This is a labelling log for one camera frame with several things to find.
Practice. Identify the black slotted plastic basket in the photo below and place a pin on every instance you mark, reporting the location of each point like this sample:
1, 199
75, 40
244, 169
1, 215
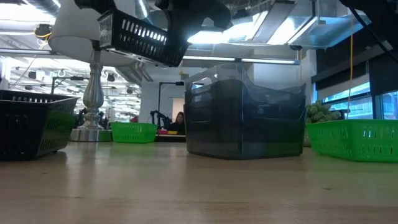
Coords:
21, 130
140, 40

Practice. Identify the grey translucent plastic bin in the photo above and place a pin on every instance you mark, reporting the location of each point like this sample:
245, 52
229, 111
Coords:
217, 72
242, 146

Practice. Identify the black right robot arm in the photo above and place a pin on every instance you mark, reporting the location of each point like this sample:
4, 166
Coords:
379, 18

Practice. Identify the black background robot arm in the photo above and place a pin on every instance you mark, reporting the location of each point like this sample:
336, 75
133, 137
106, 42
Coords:
158, 118

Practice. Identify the ceiling light strip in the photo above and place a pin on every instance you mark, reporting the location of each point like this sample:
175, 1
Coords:
211, 58
267, 61

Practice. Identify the black background stand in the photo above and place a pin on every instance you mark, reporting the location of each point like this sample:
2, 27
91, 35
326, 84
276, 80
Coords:
179, 83

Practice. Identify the person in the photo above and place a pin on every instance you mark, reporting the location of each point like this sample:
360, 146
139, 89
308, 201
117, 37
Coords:
178, 123

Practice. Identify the white shade silver table lamp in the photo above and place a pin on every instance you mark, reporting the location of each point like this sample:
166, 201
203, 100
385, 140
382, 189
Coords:
74, 28

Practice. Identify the background table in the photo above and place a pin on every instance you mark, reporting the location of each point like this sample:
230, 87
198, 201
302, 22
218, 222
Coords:
171, 138

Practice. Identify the potted green succulent plant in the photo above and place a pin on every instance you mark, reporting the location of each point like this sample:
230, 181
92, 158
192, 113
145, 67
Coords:
320, 113

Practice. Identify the window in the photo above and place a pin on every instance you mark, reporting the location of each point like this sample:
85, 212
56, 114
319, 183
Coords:
357, 107

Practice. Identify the black window blind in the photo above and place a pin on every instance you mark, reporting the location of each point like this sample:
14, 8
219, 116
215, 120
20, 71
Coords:
384, 74

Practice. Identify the silver ventilation duct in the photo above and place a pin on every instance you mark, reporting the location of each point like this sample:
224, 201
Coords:
326, 34
273, 18

